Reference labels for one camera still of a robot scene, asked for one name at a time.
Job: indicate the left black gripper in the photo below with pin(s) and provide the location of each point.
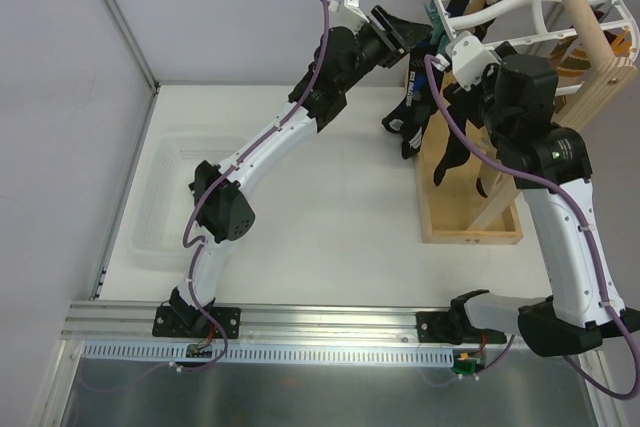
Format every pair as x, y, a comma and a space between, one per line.
388, 34

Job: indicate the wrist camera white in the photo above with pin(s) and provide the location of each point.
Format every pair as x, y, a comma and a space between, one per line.
347, 13
468, 59

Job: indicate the black sock plain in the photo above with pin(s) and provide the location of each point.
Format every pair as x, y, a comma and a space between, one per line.
418, 95

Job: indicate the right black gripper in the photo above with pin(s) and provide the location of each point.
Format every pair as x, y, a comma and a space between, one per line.
463, 97

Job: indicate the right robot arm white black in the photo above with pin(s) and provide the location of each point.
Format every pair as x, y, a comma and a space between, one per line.
511, 95

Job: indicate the white plastic laundry basket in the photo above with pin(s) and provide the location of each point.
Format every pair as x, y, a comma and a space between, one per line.
161, 214

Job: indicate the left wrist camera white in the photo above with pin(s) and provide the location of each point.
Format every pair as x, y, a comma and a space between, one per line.
347, 13

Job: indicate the black sport sock hanging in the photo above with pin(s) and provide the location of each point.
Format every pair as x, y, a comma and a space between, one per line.
409, 121

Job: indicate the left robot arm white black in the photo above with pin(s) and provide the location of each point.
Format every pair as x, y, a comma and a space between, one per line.
221, 191

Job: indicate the aluminium mounting rail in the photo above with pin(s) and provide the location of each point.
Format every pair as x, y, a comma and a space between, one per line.
253, 324

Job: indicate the black sock white stripes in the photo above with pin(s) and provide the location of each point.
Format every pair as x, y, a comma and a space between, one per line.
455, 155

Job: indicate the wooden hanger stand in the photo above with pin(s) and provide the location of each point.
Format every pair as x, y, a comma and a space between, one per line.
454, 212

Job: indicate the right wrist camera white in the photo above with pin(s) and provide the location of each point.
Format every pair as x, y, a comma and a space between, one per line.
468, 59

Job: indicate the white slotted cable duct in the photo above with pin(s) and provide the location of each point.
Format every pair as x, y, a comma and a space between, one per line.
273, 354

